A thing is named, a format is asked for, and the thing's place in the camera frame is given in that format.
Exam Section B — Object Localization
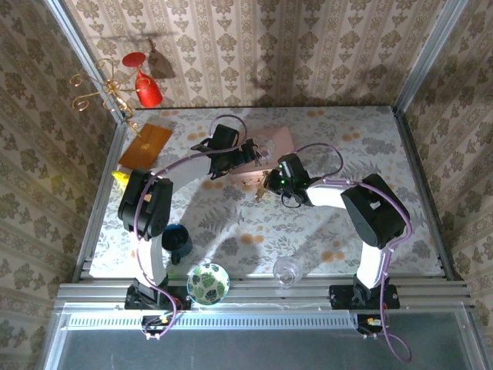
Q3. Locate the aluminium front rail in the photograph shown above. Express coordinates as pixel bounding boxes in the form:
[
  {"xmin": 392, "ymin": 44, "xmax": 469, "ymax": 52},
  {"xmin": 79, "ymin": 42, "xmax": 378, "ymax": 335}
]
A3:
[{"xmin": 53, "ymin": 274, "xmax": 475, "ymax": 311}]

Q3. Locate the bowl with green leaf print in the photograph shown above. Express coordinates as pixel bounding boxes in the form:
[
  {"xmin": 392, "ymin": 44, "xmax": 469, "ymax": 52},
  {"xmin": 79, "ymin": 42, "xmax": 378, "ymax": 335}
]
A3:
[{"xmin": 186, "ymin": 263, "xmax": 231, "ymax": 306}]

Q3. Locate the dark table side rail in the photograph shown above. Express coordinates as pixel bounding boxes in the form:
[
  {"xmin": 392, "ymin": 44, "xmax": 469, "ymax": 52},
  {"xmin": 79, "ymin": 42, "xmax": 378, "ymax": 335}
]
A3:
[{"xmin": 391, "ymin": 106, "xmax": 464, "ymax": 281}]

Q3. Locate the black connector block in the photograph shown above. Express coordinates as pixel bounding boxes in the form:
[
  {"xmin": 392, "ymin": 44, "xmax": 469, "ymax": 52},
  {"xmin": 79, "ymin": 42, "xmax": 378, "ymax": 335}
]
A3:
[
  {"xmin": 141, "ymin": 314, "xmax": 180, "ymax": 341},
  {"xmin": 356, "ymin": 314, "xmax": 390, "ymax": 340}
]

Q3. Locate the white slotted cable duct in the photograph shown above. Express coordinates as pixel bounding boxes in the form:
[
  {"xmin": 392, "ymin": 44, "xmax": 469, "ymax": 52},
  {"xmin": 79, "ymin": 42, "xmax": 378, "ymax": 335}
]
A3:
[{"xmin": 67, "ymin": 312, "xmax": 357, "ymax": 329}]

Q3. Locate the grey metal panel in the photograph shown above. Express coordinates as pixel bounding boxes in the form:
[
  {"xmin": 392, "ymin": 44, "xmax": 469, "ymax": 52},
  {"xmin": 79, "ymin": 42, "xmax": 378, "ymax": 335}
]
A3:
[{"xmin": 44, "ymin": 327, "xmax": 485, "ymax": 370}]

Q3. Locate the clear drinking glass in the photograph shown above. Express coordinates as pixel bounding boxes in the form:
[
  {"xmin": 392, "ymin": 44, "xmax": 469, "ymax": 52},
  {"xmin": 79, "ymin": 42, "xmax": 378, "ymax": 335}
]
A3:
[{"xmin": 272, "ymin": 254, "xmax": 305, "ymax": 290}]

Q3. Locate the pink board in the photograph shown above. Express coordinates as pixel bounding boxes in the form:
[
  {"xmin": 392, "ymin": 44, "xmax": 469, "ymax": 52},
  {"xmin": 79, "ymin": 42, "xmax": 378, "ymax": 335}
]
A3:
[{"xmin": 229, "ymin": 126, "xmax": 296, "ymax": 186}]

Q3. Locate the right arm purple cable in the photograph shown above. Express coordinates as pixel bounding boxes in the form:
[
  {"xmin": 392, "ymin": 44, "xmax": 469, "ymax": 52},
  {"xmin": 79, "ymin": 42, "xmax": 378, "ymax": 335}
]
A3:
[{"xmin": 294, "ymin": 142, "xmax": 415, "ymax": 363}]

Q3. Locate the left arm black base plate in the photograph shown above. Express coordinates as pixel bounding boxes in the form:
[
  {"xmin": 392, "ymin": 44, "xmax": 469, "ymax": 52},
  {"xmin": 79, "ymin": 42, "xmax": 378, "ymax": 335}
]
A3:
[{"xmin": 125, "ymin": 284, "xmax": 193, "ymax": 311}]

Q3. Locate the gold wire glass rack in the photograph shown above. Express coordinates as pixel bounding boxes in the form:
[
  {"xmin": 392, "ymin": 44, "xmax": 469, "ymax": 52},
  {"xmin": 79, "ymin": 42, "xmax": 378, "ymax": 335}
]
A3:
[{"xmin": 69, "ymin": 57, "xmax": 142, "ymax": 138}]

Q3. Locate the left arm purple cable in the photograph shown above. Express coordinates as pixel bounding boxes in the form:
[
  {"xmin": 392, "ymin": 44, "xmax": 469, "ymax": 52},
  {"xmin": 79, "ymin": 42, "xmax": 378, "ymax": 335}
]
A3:
[{"xmin": 132, "ymin": 114, "xmax": 250, "ymax": 340}]

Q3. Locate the aluminium table side rail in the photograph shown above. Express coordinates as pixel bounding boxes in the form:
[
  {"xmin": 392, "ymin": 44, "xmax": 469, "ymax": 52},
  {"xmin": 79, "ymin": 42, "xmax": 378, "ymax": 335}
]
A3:
[{"xmin": 72, "ymin": 121, "xmax": 130, "ymax": 284}]

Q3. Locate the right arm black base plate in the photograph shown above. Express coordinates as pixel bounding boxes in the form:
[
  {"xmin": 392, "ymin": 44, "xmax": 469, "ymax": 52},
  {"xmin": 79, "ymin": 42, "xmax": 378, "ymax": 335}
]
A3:
[{"xmin": 329, "ymin": 284, "xmax": 401, "ymax": 311}]

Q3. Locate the aluminium frame post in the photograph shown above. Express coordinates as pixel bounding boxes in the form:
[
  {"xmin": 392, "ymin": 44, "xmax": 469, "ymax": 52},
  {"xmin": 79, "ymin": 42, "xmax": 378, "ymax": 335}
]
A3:
[
  {"xmin": 42, "ymin": 0, "xmax": 136, "ymax": 124},
  {"xmin": 391, "ymin": 0, "xmax": 470, "ymax": 113}
]

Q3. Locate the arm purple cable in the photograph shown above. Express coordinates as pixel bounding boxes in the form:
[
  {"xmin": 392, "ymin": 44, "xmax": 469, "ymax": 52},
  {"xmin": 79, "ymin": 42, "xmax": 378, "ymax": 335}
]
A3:
[
  {"xmin": 294, "ymin": 142, "xmax": 415, "ymax": 363},
  {"xmin": 132, "ymin": 114, "xmax": 250, "ymax": 340}
]

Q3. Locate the brown wooden board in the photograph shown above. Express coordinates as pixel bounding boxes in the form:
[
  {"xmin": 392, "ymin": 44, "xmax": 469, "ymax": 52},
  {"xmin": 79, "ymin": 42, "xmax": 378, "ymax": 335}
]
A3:
[{"xmin": 117, "ymin": 123, "xmax": 173, "ymax": 172}]

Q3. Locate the red wine glass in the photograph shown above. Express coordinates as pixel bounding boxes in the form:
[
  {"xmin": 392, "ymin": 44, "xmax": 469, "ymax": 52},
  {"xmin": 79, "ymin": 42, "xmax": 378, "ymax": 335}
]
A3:
[{"xmin": 122, "ymin": 52, "xmax": 163, "ymax": 108}]

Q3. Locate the dark blue mug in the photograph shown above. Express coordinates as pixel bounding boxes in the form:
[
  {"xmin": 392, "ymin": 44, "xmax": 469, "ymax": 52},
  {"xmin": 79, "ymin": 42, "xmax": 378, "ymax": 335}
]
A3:
[{"xmin": 160, "ymin": 224, "xmax": 193, "ymax": 266}]

